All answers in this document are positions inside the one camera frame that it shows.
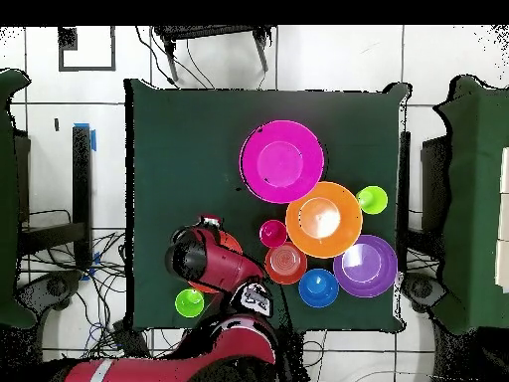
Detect wide orange-red bowl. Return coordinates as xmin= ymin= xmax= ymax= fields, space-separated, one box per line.
xmin=185 ymin=229 xmax=245 ymax=294

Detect pink bowl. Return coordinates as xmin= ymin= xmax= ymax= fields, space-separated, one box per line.
xmin=239 ymin=119 xmax=326 ymax=205

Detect magenta red cup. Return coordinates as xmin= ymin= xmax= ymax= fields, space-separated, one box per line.
xmin=258 ymin=219 xmax=288 ymax=249

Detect dark green tablecloth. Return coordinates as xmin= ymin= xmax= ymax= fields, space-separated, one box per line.
xmin=123 ymin=78 xmax=411 ymax=334

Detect green cup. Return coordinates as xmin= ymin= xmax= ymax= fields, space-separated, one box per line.
xmin=174 ymin=287 xmax=206 ymax=318

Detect small orange-red bowl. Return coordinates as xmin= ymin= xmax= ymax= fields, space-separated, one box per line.
xmin=263 ymin=241 xmax=308 ymax=287

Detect large yellow-orange bowl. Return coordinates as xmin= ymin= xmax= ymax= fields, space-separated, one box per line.
xmin=284 ymin=181 xmax=364 ymax=260

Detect blue bowl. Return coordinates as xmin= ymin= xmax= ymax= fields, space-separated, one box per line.
xmin=297 ymin=268 xmax=340 ymax=309

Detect blue tape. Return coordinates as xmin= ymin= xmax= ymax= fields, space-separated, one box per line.
xmin=73 ymin=121 xmax=97 ymax=152

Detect black power brick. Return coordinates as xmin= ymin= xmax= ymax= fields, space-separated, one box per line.
xmin=112 ymin=319 xmax=150 ymax=359

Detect purple bowl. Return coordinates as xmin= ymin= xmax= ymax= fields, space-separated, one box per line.
xmin=332 ymin=234 xmax=399 ymax=298

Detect lime yellow cup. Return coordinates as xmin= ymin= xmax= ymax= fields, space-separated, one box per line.
xmin=355 ymin=185 xmax=390 ymax=216

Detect black metal stand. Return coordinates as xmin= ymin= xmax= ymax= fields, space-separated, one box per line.
xmin=152 ymin=25 xmax=275 ymax=83

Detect green cloth side table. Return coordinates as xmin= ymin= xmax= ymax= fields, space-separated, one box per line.
xmin=432 ymin=74 xmax=509 ymax=336
xmin=0 ymin=68 xmax=39 ymax=330

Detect white boxes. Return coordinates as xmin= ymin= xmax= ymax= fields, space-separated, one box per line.
xmin=494 ymin=146 xmax=509 ymax=293

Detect tangle of floor cables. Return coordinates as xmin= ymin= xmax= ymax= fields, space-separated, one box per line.
xmin=19 ymin=208 xmax=192 ymax=363

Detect black square floor frame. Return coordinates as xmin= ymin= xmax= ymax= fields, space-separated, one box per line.
xmin=57 ymin=26 xmax=117 ymax=73

